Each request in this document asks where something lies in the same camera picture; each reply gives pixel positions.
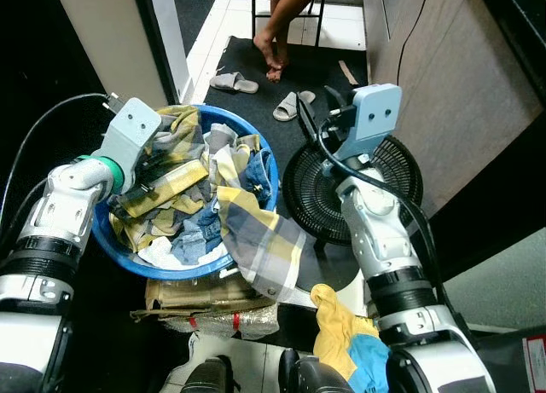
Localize brown cardboard piece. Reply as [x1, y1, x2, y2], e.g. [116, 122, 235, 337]
[130, 272, 276, 321]

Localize grey-blue wrist camera mount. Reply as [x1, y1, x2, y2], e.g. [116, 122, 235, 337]
[340, 84, 403, 161]
[101, 97, 164, 194]

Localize beige door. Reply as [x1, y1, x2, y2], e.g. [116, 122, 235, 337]
[51, 0, 199, 106]

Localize blue plastic laundry basket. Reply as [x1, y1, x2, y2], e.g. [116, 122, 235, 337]
[92, 105, 281, 281]

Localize yellow cloth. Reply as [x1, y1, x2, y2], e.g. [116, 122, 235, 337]
[309, 283, 378, 383]

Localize grey slipper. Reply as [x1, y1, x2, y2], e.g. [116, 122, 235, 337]
[209, 72, 260, 95]
[272, 90, 317, 123]

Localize yellow grey plaid shirt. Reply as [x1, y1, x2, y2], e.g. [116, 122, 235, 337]
[109, 106, 212, 251]
[216, 185, 313, 302]

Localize light blue cloth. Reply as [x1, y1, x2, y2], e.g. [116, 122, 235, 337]
[346, 333, 394, 393]

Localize black metal stool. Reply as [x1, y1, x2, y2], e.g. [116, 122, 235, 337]
[251, 0, 328, 50]

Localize white cloth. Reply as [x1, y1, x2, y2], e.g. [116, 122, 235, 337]
[138, 234, 233, 271]

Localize black floor mat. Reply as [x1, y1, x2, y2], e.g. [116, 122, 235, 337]
[198, 36, 370, 155]

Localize black robot right leg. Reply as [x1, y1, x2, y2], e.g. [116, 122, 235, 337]
[278, 348, 356, 393]

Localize blue denim jeans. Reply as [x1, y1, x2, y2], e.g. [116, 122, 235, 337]
[169, 146, 276, 268]

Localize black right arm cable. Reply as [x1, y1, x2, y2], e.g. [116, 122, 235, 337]
[316, 112, 444, 313]

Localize red white washer sticker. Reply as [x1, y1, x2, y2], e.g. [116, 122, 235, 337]
[522, 334, 546, 393]

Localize grey-blue right wrist camera mount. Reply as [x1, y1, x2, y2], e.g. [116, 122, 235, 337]
[340, 84, 403, 161]

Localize brown wooden cabinet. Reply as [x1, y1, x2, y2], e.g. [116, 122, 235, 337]
[362, 0, 544, 217]

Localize black floor fan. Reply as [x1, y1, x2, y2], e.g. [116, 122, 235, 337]
[282, 136, 424, 246]

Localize small wooden stick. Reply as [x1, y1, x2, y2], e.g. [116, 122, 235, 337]
[338, 60, 360, 86]

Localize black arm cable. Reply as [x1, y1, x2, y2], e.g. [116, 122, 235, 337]
[0, 92, 116, 234]
[316, 112, 444, 313]

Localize clear plastic wrapped bundle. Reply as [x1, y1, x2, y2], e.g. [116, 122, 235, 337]
[159, 304, 281, 341]

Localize grey-blue left wrist camera mount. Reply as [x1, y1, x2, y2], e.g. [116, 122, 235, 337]
[101, 97, 164, 194]

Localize person's bare legs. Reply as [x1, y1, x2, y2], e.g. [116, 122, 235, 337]
[253, 0, 328, 84]

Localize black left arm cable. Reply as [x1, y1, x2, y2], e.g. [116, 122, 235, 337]
[0, 92, 116, 234]

